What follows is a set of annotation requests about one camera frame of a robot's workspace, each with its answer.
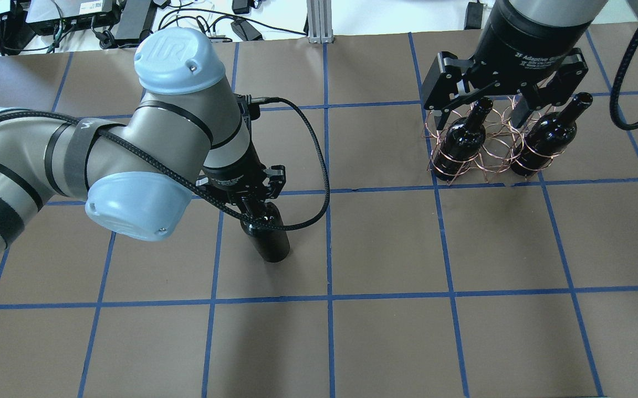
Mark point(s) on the dark wine bottle rear basket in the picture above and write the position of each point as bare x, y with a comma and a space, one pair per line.
549, 136

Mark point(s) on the aluminium frame post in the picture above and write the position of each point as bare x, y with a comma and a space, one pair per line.
319, 19

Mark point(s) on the dark wine bottle basket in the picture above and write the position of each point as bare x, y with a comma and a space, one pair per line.
549, 136
461, 143

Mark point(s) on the black power adapter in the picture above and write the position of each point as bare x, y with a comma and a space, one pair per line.
245, 31

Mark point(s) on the dark wine bottle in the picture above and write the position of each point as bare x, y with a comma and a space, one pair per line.
273, 245

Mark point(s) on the black power brick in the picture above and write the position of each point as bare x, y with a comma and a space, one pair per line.
136, 20

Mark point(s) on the dark wine bottle front basket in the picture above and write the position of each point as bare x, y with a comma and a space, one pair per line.
461, 143

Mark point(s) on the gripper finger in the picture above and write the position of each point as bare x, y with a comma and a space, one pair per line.
520, 113
441, 118

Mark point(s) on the copper wire wine basket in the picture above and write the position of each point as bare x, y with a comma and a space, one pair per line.
497, 154

